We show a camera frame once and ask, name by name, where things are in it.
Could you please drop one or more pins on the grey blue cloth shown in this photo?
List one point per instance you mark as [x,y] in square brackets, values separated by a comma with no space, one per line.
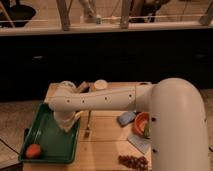
[142,144]

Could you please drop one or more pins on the bunch of dark grapes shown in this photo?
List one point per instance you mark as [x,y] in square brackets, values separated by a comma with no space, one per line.
[138,163]

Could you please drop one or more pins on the metal fork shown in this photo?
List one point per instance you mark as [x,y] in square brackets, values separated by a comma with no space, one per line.
[87,130]

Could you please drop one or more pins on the translucent pale gripper body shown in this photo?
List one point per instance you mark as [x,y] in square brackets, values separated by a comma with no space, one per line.
[67,124]

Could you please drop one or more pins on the wooden table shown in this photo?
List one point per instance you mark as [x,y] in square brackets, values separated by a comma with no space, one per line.
[99,151]

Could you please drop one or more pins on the orange red bowl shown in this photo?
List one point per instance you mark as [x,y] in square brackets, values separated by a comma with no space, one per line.
[140,122]

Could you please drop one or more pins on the green plastic tray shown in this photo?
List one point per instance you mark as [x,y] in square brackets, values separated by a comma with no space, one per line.
[56,145]

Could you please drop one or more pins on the wooden block in bowl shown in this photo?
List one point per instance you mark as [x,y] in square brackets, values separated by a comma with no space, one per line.
[82,87]

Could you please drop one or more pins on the orange fruit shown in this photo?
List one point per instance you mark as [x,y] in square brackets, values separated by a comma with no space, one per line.
[33,151]

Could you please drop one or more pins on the yellow banana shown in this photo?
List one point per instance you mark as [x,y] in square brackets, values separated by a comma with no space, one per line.
[78,115]

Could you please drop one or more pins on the dark brown bowl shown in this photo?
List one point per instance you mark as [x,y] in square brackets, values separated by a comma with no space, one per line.
[87,89]

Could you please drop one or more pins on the green vegetable in bowl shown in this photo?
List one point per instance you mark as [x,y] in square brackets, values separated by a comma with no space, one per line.
[147,131]

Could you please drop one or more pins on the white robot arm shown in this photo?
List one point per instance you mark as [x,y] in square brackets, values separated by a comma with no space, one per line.
[179,134]

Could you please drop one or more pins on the white cup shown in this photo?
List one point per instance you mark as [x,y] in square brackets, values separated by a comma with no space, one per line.
[100,84]

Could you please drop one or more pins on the blue sponge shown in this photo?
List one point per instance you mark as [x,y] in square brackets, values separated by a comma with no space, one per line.
[126,118]

